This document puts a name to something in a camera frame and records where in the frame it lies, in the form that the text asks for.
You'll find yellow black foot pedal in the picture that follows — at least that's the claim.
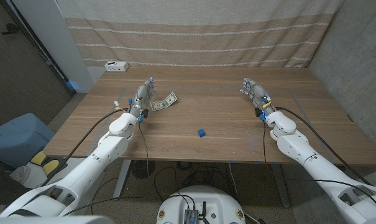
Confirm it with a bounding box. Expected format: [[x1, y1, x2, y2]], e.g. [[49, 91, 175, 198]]
[[30, 151, 67, 177]]

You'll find white connector with coloured wires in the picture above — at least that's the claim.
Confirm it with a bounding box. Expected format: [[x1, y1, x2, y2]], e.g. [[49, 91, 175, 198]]
[[112, 100, 129, 113]]

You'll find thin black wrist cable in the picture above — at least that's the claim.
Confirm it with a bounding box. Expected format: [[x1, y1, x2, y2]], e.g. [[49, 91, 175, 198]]
[[262, 119, 376, 215], [63, 120, 150, 217]]

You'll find black door handle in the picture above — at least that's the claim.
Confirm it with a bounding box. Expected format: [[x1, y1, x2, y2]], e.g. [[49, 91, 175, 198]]
[[1, 23, 20, 35]]

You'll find beige striped curtain backdrop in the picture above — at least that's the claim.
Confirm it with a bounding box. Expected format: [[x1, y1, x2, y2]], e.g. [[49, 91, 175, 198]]
[[56, 0, 344, 68]]

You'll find grey electronics box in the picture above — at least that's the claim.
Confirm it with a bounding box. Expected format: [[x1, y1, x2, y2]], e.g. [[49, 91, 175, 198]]
[[183, 208, 200, 224]]

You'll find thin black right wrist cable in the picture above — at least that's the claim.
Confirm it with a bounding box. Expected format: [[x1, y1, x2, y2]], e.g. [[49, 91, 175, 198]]
[[262, 119, 376, 215]]

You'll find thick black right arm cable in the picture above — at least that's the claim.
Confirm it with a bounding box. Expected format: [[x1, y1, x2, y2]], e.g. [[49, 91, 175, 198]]
[[276, 106, 374, 187]]

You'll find white wall panel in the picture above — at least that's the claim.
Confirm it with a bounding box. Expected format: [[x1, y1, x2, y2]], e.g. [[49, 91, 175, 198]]
[[10, 0, 95, 93]]

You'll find white power strip box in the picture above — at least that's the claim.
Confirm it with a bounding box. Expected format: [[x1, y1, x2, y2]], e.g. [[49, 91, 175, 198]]
[[104, 61, 129, 73]]

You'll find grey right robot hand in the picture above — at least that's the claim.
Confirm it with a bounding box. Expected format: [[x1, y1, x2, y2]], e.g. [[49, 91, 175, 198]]
[[239, 77, 278, 117]]

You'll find white table leg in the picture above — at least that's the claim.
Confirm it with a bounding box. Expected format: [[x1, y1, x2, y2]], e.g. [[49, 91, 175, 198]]
[[112, 159, 132, 200]]

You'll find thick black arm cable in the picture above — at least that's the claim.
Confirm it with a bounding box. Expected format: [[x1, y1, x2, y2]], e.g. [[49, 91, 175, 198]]
[[276, 106, 374, 187], [40, 108, 129, 187]]

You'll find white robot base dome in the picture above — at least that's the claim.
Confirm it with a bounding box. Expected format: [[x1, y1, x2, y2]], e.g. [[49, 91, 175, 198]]
[[156, 185, 247, 224]]

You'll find round black floor fan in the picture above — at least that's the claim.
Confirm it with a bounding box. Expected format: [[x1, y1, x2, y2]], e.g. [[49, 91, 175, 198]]
[[131, 159, 156, 180]]

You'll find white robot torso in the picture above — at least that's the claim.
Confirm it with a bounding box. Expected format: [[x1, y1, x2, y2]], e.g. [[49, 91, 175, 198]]
[[0, 215, 114, 224]]

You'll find blue plastic bin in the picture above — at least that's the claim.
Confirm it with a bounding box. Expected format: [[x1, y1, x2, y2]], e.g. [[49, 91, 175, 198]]
[[0, 113, 55, 169]]

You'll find grey table leg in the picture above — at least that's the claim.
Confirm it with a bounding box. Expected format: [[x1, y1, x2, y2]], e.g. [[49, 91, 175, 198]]
[[271, 164, 291, 208]]

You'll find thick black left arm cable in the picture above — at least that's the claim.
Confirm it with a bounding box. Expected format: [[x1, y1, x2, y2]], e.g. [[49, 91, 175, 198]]
[[40, 108, 129, 187]]

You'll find person's black trouser leg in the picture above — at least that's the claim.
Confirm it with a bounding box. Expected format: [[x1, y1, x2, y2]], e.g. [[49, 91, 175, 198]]
[[0, 148, 32, 208]]

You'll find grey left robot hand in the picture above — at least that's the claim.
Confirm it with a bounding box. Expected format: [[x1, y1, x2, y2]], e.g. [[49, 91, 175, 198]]
[[130, 77, 158, 119]]

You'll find one dollar bill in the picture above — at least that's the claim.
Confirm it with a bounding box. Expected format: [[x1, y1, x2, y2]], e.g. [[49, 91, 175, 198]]
[[150, 91, 178, 112]]

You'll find thin black left wrist cable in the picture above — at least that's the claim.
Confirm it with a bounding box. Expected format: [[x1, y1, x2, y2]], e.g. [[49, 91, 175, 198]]
[[63, 120, 150, 217]]

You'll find white floor cable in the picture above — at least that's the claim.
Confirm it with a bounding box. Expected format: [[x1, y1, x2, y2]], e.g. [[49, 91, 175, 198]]
[[228, 161, 239, 197]]

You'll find black antenna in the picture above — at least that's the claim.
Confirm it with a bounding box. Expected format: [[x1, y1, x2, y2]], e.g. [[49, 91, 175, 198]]
[[201, 201, 211, 224]]

